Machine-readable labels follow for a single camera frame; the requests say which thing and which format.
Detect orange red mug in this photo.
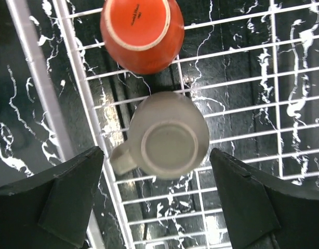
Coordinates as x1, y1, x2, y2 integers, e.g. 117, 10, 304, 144
100, 0, 184, 75

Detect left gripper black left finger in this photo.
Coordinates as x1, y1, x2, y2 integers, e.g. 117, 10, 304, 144
0, 146, 104, 249

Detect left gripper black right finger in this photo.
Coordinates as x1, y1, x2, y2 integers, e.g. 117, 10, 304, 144
209, 148, 319, 248

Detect beige mug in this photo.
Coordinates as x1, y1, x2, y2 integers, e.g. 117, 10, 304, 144
109, 91, 210, 179

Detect white wire dish rack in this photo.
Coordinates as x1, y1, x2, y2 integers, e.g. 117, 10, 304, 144
7, 1, 319, 248

